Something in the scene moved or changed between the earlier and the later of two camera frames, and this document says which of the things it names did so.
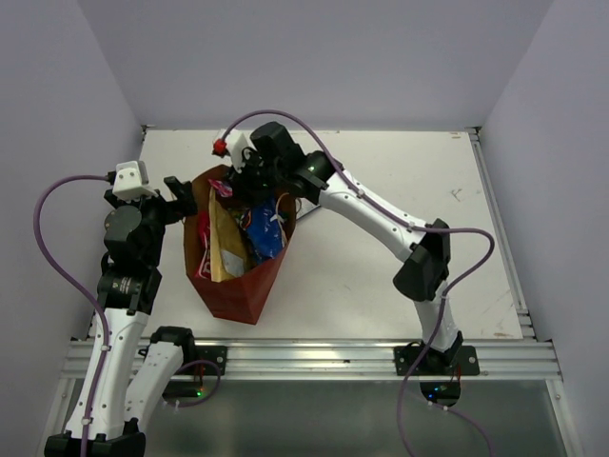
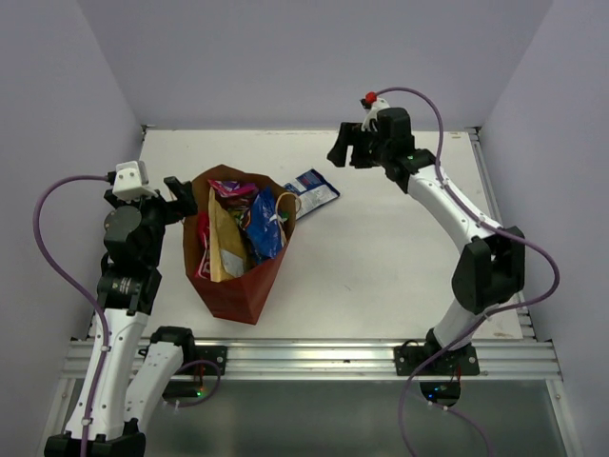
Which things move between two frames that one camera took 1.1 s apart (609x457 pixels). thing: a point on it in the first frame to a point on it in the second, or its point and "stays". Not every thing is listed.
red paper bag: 234,298 stays
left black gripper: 186,205 stays
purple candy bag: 222,188 stays
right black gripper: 240,183 to 348,137
